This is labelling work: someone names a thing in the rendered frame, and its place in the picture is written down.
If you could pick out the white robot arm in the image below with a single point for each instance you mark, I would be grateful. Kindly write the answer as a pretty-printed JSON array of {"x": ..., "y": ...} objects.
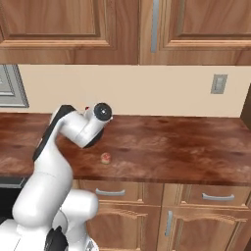
[{"x": 52, "y": 176}]

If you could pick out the small peach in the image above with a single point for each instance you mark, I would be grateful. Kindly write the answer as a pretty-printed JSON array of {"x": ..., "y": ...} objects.
[{"x": 105, "y": 158}]

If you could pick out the wooden drawer front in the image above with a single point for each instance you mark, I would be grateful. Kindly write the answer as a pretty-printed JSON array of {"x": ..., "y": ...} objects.
[
  {"x": 134, "y": 191},
  {"x": 241, "y": 196}
]

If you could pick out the wooden base cupboard door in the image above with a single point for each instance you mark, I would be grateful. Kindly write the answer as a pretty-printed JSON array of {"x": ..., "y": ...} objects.
[
  {"x": 127, "y": 228},
  {"x": 206, "y": 233}
]

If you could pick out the dark wooden side panel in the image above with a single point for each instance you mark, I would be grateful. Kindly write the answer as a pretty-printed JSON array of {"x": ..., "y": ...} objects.
[{"x": 246, "y": 112}]

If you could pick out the grey framed panel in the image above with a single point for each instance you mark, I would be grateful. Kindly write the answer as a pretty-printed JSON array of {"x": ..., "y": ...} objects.
[{"x": 10, "y": 86}]

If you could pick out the black and grey appliance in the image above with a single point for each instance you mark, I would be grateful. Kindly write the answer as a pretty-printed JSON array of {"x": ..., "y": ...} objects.
[{"x": 8, "y": 196}]

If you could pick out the grey wall socket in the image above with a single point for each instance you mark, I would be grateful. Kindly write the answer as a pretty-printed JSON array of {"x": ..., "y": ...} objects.
[{"x": 219, "y": 84}]

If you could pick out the wide wooden wall cupboard door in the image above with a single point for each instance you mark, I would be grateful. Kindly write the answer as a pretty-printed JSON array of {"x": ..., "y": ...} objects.
[{"x": 65, "y": 29}]

